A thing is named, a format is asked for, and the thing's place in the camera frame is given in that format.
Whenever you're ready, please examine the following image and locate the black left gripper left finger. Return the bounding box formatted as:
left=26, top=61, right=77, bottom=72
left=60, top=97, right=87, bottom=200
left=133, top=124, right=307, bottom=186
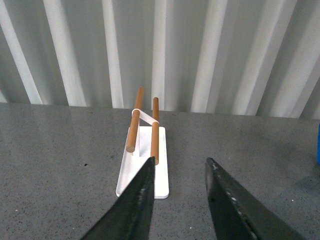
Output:
left=82, top=157, right=155, bottom=240

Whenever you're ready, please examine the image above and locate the blue microfiber cloth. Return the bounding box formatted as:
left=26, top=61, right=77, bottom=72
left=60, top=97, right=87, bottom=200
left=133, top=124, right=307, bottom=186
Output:
left=316, top=124, right=320, bottom=165

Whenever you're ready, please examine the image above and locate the white towel rack stand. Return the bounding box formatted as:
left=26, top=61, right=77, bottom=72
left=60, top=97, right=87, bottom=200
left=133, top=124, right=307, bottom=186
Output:
left=115, top=87, right=170, bottom=199

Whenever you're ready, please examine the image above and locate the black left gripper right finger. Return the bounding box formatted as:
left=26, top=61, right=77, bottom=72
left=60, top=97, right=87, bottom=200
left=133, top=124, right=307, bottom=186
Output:
left=205, top=157, right=304, bottom=240

